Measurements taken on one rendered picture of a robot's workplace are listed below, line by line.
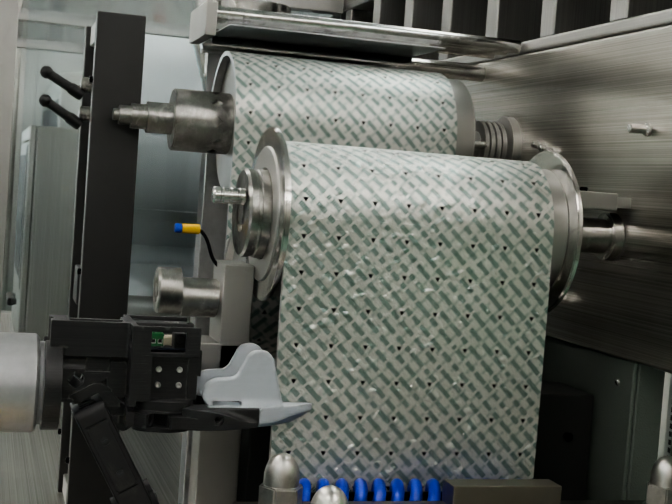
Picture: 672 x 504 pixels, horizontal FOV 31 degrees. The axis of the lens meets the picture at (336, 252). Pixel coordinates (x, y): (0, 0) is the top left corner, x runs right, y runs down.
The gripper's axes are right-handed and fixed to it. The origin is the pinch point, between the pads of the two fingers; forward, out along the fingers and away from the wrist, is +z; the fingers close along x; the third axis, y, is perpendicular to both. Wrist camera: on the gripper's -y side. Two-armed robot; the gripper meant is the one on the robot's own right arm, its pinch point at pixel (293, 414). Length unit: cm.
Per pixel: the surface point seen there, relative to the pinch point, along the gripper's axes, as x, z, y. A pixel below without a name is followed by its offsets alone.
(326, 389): -0.3, 2.6, 2.1
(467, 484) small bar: -5.8, 13.2, -4.3
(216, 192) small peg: 3.8, -6.8, 17.5
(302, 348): -0.3, 0.3, 5.4
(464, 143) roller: 24.1, 22.9, 24.2
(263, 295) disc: 4.0, -2.2, 9.2
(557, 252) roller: 0.5, 22.7, 14.4
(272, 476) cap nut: -7.8, -3.4, -3.2
